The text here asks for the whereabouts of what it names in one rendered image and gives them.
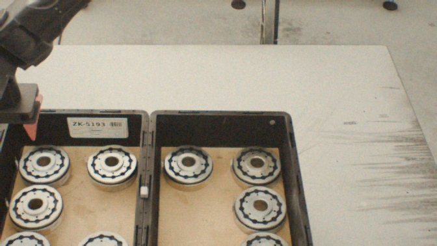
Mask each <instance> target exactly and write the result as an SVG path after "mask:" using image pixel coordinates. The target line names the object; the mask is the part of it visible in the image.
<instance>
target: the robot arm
mask: <svg viewBox="0 0 437 246"><path fill-rule="evenodd" d="M92 1H93V0H14V1H13V2H12V3H11V4H9V6H8V7H7V8H6V9H5V8H3V9H1V10H0V124H23V126H24V128H25V129H26V131H27V133H28V134H29V136H30V138H31V139H32V140H33V141H34V140H35V137H36V125H37V122H38V116H39V112H40V108H41V104H42V99H43V97H42V95H41V94H39V89H38V85H37V84H36V83H18V81H17V79H16V72H17V69H18V68H20V69H22V70H23V71H26V70H28V68H29V67H31V66H32V65H33V66H34V67H36V66H38V65H39V64H41V63H42V62H44V61H45V60H46V59H47V58H48V57H49V56H50V55H51V52H52V51H53V41H54V40H55V39H56V38H57V37H59V36H60V35H61V34H62V33H63V31H64V30H65V28H66V27H67V26H68V24H69V23H70V21H71V20H72V19H73V17H74V16H75V15H76V14H77V13H78V12H79V11H80V10H82V9H83V8H84V7H85V6H87V5H88V4H89V3H91V2H92Z"/></svg>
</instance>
